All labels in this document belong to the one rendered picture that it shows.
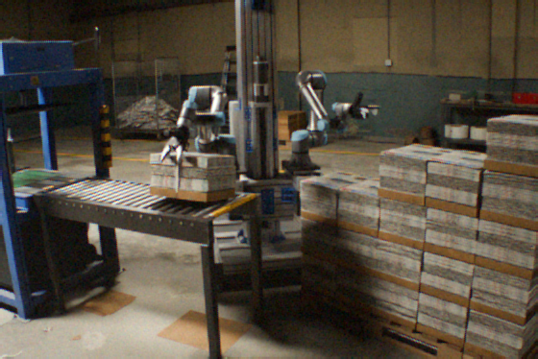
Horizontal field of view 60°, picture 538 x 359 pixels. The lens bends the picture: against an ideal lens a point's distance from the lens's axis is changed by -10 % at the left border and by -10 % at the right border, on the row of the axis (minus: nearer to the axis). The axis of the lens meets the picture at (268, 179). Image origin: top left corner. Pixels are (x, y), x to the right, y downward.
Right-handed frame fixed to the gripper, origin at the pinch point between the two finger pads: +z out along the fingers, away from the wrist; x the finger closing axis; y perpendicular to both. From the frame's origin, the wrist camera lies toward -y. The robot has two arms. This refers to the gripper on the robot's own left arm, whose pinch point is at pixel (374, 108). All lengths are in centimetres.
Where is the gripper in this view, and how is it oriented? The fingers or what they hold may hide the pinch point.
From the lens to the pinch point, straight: 319.5
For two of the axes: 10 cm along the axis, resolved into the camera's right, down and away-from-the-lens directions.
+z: 5.9, 1.7, -7.9
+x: -8.0, 2.8, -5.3
